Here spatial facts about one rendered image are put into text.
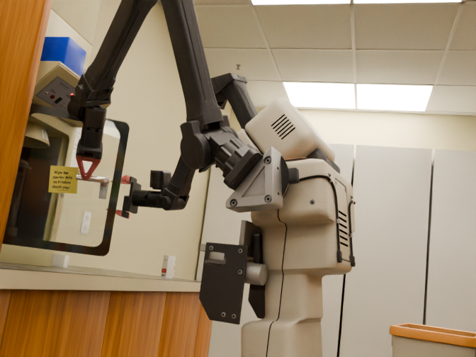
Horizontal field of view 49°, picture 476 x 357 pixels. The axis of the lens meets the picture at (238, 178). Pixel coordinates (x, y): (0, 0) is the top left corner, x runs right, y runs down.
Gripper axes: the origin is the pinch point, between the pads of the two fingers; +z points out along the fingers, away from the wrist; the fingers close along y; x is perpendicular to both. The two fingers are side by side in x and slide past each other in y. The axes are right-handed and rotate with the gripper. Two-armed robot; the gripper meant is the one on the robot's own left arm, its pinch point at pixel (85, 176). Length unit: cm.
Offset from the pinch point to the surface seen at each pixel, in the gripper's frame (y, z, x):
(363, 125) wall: -291, 7, 241
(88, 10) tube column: -51, -43, -7
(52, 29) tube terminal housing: -32, -35, -16
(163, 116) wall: -210, 18, 47
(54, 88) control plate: -17.1, -19.8, -12.4
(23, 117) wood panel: 0.1, -13.5, -17.8
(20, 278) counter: 41.0, 10.4, -9.9
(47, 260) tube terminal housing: -15.4, 34.7, -7.5
